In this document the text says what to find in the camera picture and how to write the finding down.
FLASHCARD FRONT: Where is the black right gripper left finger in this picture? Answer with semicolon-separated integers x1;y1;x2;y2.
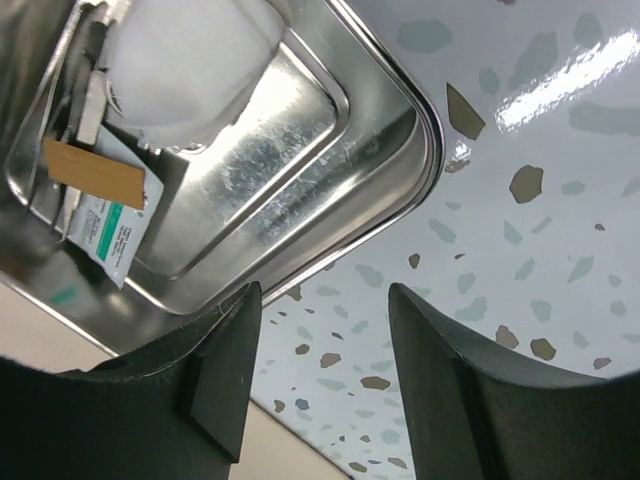
1;282;262;479

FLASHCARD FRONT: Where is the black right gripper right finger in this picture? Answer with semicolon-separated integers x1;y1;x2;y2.
388;283;639;479

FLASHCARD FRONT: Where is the beige wooden board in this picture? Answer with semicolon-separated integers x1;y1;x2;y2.
1;283;342;479

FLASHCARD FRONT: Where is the green white sachet packet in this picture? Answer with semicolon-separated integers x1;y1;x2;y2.
67;127;164;288

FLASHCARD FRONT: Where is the brown adhesive bandage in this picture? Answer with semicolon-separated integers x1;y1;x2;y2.
43;138;145;210

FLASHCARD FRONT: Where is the stainless steel tray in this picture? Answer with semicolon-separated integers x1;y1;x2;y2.
1;1;444;355

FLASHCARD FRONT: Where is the white gauze pad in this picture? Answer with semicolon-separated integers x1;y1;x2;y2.
105;0;285;148

